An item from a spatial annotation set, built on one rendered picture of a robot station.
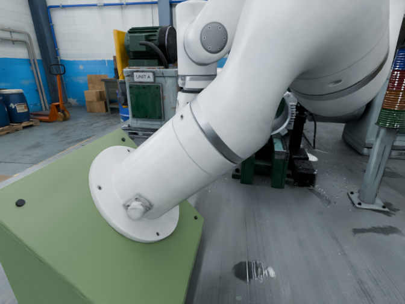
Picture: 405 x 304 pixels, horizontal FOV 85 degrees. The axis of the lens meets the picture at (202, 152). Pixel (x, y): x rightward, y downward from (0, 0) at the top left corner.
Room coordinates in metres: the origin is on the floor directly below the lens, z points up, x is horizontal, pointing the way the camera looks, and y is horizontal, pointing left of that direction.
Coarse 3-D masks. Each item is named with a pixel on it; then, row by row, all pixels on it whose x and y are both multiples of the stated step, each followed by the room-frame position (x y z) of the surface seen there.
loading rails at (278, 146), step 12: (276, 144) 0.74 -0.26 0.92; (252, 156) 0.66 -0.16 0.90; (276, 156) 0.64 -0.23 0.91; (288, 156) 0.63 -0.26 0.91; (252, 168) 0.66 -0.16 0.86; (264, 168) 0.73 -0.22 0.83; (276, 168) 0.64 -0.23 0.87; (240, 180) 0.67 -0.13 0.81; (252, 180) 0.66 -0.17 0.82; (276, 180) 0.64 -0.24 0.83; (288, 180) 0.66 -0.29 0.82
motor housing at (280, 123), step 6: (288, 102) 0.77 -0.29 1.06; (288, 108) 0.81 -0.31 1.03; (294, 108) 0.79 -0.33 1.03; (282, 114) 0.94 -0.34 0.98; (288, 114) 0.80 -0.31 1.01; (294, 114) 0.77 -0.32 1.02; (276, 120) 0.94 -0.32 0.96; (282, 120) 0.86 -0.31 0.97; (288, 120) 0.77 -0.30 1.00; (294, 120) 0.77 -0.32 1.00; (276, 126) 0.85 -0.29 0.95; (282, 126) 0.79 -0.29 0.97; (276, 132) 0.78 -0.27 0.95
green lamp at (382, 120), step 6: (384, 114) 0.55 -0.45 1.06; (390, 114) 0.54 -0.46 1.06; (396, 114) 0.53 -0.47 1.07; (402, 114) 0.53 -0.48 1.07; (378, 120) 0.56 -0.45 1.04; (384, 120) 0.55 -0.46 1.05; (390, 120) 0.54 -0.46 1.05; (396, 120) 0.53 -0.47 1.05; (402, 120) 0.53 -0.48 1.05; (390, 126) 0.54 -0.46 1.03; (396, 126) 0.53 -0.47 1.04; (402, 126) 0.53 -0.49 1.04
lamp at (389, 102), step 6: (390, 90) 0.55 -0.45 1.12; (396, 90) 0.54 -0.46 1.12; (402, 90) 0.54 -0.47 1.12; (384, 96) 0.57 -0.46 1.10; (390, 96) 0.55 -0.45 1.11; (396, 96) 0.54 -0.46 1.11; (402, 96) 0.53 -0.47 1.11; (384, 102) 0.56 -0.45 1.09; (390, 102) 0.55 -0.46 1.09; (396, 102) 0.54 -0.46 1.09; (402, 102) 0.53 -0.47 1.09; (384, 108) 0.56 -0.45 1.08; (390, 108) 0.54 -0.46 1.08; (396, 108) 0.54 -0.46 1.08; (402, 108) 0.53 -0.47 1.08
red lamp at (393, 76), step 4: (392, 72) 0.56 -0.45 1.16; (396, 72) 0.55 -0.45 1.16; (400, 72) 0.55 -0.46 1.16; (404, 72) 0.54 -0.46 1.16; (392, 76) 0.56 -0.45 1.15; (396, 76) 0.55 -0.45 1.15; (400, 76) 0.54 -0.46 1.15; (404, 76) 0.54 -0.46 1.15; (392, 80) 0.56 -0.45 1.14; (396, 80) 0.55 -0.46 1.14; (400, 80) 0.54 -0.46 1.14; (404, 80) 0.54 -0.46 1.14; (388, 84) 0.57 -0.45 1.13; (392, 84) 0.55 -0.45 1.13; (396, 84) 0.55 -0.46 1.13; (400, 84) 0.54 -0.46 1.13; (404, 84) 0.53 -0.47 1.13; (388, 88) 0.56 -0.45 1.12; (392, 88) 0.55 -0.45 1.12; (396, 88) 0.54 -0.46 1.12; (400, 88) 0.54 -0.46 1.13; (404, 88) 0.53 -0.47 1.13
